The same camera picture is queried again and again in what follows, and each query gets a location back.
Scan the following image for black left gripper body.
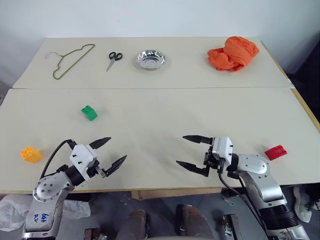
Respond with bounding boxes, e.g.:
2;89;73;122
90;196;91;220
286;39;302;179
86;159;108;179

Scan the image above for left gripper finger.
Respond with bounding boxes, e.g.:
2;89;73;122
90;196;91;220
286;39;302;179
89;136;112;151
104;154;128;178

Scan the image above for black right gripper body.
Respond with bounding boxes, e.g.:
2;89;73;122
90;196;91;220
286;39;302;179
202;143;226;178

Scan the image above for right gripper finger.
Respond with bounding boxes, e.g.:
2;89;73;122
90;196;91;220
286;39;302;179
182;134;214;146
175;160;210;177

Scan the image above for green toy block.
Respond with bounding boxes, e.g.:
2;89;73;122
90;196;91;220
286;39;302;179
80;104;98;122

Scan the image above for white plastic bag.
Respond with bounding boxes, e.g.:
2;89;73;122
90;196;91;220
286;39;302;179
0;194;91;232

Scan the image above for dark brown rounded shape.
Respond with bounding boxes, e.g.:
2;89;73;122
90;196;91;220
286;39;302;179
116;209;152;240
175;204;214;240

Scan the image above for red toy block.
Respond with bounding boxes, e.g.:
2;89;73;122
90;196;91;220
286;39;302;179
264;144;288;161

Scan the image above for yellow toy block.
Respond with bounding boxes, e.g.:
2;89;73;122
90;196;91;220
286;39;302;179
19;145;43;164

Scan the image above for shiny metal bowl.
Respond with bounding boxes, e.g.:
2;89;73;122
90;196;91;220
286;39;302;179
135;49;167;71

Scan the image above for crumpled orange cloth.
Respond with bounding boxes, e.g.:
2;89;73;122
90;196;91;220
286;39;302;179
206;36;260;72

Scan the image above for white sneaker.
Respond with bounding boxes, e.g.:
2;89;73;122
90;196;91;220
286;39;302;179
293;185;316;224

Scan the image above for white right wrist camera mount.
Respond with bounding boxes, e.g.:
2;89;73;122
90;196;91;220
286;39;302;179
211;136;235;166

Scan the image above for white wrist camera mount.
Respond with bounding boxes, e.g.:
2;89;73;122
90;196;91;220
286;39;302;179
69;143;99;180
211;136;235;166

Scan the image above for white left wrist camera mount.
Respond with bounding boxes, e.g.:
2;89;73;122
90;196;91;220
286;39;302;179
69;143;99;180

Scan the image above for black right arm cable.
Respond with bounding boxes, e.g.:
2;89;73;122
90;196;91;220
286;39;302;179
217;164;270;240

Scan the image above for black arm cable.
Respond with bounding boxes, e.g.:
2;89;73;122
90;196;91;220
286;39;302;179
217;164;270;240
39;138;77;180

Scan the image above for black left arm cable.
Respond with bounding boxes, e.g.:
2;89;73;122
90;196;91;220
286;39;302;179
39;138;77;180

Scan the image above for dark metal bracket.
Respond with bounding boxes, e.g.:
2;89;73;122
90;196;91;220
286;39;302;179
83;226;107;240
219;213;241;237

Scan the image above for black handled scissors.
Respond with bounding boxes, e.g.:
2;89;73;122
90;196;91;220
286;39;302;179
105;51;124;72

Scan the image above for olive wire clothes hanger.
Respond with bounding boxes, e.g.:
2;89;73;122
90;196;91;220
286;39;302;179
44;43;97;81

